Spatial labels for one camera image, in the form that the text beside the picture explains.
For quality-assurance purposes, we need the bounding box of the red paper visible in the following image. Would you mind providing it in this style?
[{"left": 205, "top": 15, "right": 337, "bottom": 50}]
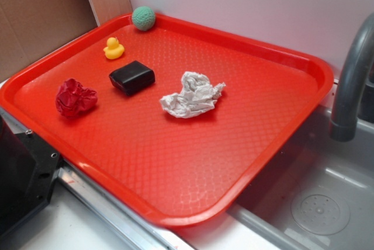
[{"left": 55, "top": 78, "right": 98, "bottom": 118}]

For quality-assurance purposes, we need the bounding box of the red plastic tray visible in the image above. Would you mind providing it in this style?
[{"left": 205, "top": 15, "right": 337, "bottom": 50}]
[{"left": 1, "top": 15, "right": 334, "bottom": 228}]

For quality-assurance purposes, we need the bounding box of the crumpled white paper towel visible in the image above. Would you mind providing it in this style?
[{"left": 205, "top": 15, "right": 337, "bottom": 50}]
[{"left": 160, "top": 71, "right": 226, "bottom": 119}]

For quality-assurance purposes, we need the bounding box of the black rectangular block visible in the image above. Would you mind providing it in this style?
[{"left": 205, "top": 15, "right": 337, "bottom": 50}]
[{"left": 109, "top": 61, "right": 155, "bottom": 96}]

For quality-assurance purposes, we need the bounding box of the yellow rubber duck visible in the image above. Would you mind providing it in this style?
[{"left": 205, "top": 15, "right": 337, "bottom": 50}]
[{"left": 103, "top": 37, "right": 125, "bottom": 60}]

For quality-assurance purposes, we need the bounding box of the green knitted ball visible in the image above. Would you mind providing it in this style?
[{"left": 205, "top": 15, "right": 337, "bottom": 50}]
[{"left": 131, "top": 6, "right": 155, "bottom": 31}]

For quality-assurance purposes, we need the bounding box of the grey faucet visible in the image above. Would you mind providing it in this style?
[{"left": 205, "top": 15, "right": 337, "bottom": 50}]
[{"left": 329, "top": 14, "right": 373, "bottom": 142}]

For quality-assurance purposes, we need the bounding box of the grey plastic sink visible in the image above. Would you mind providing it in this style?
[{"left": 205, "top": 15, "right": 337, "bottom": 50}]
[{"left": 228, "top": 89, "right": 373, "bottom": 249}]

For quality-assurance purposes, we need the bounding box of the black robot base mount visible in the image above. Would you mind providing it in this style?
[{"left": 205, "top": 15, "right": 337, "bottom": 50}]
[{"left": 1, "top": 119, "right": 61, "bottom": 238}]

